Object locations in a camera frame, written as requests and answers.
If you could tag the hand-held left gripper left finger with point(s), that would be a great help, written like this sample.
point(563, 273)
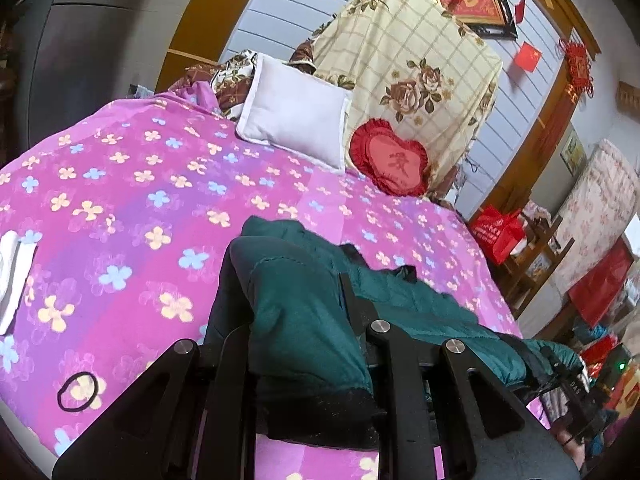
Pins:
point(235, 360)

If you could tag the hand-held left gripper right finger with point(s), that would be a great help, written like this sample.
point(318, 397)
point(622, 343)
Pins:
point(395, 360)

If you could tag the dark green padded jacket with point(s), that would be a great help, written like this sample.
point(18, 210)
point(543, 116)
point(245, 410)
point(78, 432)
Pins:
point(295, 310)

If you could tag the person's right forearm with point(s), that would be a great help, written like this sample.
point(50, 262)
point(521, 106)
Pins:
point(572, 455)

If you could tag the wooden shelf stand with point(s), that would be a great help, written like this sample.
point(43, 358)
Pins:
point(540, 245)

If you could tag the red shopping bag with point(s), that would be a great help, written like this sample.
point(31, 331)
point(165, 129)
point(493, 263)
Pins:
point(495, 235)

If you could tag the red heart cushion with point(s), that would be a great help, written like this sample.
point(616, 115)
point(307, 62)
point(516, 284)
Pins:
point(390, 160)

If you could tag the pale floral mattress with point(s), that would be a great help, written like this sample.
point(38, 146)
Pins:
point(595, 200)

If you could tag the pink floral bedsheet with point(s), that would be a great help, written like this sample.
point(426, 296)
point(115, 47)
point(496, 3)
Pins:
point(125, 185)

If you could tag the white folded cloth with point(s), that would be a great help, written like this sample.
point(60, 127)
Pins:
point(12, 280)

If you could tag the white pillow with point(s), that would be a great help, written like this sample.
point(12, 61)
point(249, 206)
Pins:
point(290, 105)

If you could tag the brown floral quilt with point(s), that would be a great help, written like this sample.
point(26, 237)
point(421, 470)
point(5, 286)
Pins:
point(227, 87)

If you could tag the beige floral checked cloth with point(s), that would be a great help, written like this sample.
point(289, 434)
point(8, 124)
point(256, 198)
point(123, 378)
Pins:
point(400, 50)

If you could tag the small red paper flag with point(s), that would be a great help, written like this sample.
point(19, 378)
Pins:
point(527, 56)
point(519, 9)

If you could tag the red knot ornament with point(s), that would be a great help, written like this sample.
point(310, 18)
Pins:
point(577, 67)

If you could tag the grey wardrobe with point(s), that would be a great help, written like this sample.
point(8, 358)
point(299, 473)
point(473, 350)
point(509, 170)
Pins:
point(100, 50)

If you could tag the wall calendar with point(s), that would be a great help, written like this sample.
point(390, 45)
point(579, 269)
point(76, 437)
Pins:
point(574, 149)

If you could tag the wooden wall trim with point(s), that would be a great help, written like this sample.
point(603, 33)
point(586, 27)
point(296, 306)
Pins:
point(545, 125)
point(200, 25)

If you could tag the wooden wall rack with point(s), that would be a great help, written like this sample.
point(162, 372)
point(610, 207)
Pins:
point(629, 100)

